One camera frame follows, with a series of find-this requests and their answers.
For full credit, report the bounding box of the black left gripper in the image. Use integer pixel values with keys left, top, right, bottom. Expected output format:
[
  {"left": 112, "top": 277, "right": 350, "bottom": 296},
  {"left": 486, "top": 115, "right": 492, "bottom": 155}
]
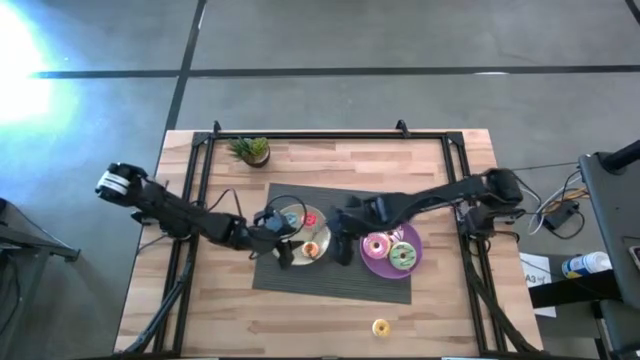
[{"left": 248, "top": 208, "right": 305, "bottom": 271}]

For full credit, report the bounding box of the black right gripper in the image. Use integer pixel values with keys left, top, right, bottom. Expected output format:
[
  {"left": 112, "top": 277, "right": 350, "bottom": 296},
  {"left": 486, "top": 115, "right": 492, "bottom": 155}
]
[{"left": 326, "top": 203, "right": 365, "bottom": 267}]

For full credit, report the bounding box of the large pink frosted donut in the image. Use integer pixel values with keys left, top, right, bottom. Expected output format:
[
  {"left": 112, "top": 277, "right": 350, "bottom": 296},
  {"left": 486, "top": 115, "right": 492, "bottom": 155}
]
[{"left": 362, "top": 232, "right": 392, "bottom": 261}]

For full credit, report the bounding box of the large green drizzled donut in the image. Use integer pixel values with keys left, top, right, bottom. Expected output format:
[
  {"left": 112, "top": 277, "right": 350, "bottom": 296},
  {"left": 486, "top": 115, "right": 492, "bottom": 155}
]
[{"left": 388, "top": 241, "right": 418, "bottom": 271}]

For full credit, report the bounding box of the silver round plate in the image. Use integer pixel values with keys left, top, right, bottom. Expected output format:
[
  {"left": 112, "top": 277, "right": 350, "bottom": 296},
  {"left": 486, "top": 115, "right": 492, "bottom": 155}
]
[{"left": 272, "top": 203, "right": 333, "bottom": 267}]

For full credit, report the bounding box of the dark grey woven placemat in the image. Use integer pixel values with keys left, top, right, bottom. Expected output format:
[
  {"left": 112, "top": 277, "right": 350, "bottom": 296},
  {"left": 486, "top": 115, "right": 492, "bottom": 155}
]
[{"left": 251, "top": 182, "right": 414, "bottom": 306}]

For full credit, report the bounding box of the purple round plate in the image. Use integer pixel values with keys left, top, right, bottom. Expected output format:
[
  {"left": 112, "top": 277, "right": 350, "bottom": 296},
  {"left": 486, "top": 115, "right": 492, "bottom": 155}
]
[{"left": 358, "top": 221, "right": 424, "bottom": 281}]

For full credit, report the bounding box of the small potted green plant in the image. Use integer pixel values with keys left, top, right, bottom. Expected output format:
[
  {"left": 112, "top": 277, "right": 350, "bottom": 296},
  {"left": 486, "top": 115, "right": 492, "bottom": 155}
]
[{"left": 228, "top": 136, "right": 272, "bottom": 169}]

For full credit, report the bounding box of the white paper sheet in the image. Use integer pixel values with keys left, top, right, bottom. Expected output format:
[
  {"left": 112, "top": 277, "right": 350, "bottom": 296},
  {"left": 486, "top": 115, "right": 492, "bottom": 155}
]
[{"left": 518, "top": 251, "right": 558, "bottom": 319}]

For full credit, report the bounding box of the black power adapter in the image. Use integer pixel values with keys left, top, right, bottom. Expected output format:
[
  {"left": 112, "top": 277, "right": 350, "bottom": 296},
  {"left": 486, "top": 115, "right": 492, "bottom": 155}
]
[{"left": 542, "top": 199, "right": 582, "bottom": 232}]

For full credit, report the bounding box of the black shelf board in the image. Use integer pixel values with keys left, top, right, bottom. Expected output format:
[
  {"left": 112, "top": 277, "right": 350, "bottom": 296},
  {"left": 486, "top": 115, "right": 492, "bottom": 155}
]
[{"left": 528, "top": 268, "right": 622, "bottom": 310}]

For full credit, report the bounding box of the white blue spray can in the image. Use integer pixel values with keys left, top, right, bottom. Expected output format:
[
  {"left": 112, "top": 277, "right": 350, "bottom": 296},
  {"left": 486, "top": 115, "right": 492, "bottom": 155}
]
[{"left": 560, "top": 250, "right": 613, "bottom": 280}]

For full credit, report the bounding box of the grey side table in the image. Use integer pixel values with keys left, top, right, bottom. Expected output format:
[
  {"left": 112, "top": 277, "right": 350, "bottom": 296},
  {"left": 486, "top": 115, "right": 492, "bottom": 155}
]
[{"left": 578, "top": 149, "right": 640, "bottom": 312}]

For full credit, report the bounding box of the black pole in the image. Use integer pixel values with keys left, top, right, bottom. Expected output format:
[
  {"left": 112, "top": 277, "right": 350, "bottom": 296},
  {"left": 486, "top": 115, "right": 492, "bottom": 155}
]
[{"left": 599, "top": 138, "right": 640, "bottom": 174}]

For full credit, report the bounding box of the black looped gripper cable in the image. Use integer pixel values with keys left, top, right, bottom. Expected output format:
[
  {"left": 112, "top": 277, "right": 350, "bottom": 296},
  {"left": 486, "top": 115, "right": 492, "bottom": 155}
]
[{"left": 263, "top": 194, "right": 310, "bottom": 237}]

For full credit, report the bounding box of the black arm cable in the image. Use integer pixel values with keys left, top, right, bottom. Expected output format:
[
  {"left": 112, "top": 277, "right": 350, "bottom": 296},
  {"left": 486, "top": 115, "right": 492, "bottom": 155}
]
[{"left": 205, "top": 187, "right": 246, "bottom": 217}]

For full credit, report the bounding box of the black aluminium table frame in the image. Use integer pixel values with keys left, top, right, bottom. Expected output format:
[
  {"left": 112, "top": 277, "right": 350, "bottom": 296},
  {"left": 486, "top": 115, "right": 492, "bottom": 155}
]
[{"left": 119, "top": 118, "right": 544, "bottom": 357}]

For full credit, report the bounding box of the white cable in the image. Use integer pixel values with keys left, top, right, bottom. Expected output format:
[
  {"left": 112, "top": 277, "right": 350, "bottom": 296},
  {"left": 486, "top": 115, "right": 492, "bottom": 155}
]
[{"left": 527, "top": 172, "right": 585, "bottom": 237}]

